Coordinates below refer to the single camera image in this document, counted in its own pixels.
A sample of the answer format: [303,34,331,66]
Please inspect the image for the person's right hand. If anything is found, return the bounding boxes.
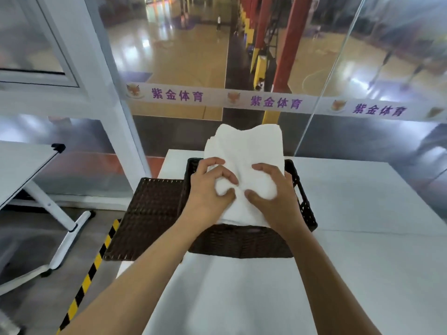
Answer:
[244,163,308,240]

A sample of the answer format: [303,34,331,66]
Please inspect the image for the person's left hand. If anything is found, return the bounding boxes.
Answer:
[179,157,240,231]

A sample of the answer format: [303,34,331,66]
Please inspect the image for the white towel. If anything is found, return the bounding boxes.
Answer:
[203,124,285,228]

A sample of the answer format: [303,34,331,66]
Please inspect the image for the person's right forearm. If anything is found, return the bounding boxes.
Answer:
[276,223,382,335]

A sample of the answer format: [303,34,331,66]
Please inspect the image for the person's left forearm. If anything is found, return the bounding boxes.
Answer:
[59,220,210,335]

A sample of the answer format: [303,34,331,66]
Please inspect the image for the dark brown wicker basket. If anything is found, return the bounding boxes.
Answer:
[177,157,318,259]

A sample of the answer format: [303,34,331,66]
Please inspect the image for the flat brown wicker tray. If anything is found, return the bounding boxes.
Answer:
[103,177,191,262]

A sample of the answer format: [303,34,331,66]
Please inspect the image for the white printed banner strip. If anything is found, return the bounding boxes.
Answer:
[125,82,447,123]

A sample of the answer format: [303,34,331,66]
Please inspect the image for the yellow pillar padding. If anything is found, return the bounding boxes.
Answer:
[253,55,268,88]

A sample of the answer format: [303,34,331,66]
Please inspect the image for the thick red pillar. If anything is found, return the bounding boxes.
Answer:
[272,0,314,93]

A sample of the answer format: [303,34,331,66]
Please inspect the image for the thin red pillar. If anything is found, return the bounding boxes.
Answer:
[254,0,274,50]

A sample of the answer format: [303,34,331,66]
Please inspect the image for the yellow black hazard tape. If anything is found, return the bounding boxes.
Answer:
[56,218,121,335]

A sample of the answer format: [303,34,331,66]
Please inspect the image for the clear glass panel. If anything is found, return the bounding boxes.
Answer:
[294,0,447,171]

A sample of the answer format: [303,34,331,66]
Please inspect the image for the white folding table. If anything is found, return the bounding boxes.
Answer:
[0,141,96,297]

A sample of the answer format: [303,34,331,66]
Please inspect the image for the white window frame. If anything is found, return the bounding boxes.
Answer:
[0,0,151,182]

